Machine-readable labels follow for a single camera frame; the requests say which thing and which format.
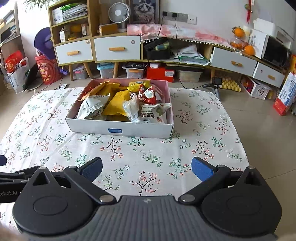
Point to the black handheld camera gimbal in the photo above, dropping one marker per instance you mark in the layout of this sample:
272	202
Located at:
216	84

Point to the black storage basket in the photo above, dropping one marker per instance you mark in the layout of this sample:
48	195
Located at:
159	49

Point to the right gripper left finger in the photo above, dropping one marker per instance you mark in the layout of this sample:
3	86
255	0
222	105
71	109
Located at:
92	169

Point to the red shoe box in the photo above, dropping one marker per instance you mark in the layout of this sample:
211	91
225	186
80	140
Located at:
161	73

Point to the red white candy bag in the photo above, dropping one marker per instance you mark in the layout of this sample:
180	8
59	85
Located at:
147	95

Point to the blue lid storage bin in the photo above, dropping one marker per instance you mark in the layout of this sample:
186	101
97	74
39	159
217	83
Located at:
106	70

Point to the white desk fan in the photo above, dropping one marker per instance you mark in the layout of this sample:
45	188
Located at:
119	13

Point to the long wooden tv cabinet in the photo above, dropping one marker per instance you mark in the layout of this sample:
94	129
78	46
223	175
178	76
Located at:
118	48

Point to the framed cat picture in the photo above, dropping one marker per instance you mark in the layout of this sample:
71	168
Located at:
145	11

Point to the white nut snack bag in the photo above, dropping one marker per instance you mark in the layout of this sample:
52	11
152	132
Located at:
154	113

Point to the wall power socket strip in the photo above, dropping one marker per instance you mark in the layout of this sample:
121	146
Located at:
180	17

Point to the pink cardboard box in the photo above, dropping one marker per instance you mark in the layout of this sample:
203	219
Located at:
118	124

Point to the orange fruit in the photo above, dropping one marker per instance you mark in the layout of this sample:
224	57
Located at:
238	32
249	50

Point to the microwave oven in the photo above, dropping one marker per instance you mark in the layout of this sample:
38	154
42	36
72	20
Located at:
269	49

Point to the yellow biscuit packet blue logo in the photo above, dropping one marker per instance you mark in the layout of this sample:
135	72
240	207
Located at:
135	86

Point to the gold wafer bar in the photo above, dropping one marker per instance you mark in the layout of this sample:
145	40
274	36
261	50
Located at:
94	90

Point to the yellow snack bag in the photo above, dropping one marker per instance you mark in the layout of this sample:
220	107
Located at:
115	107
112	88

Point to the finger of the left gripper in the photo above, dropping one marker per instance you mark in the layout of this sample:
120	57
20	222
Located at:
3	160

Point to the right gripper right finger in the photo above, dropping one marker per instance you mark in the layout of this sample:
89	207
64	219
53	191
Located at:
202	169

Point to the floral tablecloth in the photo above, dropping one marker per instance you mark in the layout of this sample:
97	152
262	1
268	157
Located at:
40	136

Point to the clear white bread packet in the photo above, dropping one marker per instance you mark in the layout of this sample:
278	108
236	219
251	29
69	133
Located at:
131	108

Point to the colorful toy box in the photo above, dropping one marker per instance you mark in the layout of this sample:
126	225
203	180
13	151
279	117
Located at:
254	88

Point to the brown cardboard box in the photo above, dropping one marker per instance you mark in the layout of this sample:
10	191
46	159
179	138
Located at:
107	29

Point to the clear storage bin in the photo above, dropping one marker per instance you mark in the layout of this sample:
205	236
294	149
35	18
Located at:
134	73

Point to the wooden shelf cabinet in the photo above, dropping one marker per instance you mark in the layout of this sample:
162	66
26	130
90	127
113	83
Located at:
73	26

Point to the pink cloth runner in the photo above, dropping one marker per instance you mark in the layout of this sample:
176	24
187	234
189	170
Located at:
154	31

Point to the red gift bag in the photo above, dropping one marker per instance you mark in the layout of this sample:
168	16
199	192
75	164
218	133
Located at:
49	69

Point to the milk carton box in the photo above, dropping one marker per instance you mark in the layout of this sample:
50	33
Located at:
286	97

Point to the white shopping bag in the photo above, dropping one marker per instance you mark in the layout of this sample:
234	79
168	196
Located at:
18	70

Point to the purple plush toy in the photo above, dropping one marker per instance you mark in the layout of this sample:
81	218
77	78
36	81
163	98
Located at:
43	42

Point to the yellow egg tray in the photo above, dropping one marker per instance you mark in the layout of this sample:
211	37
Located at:
231	84

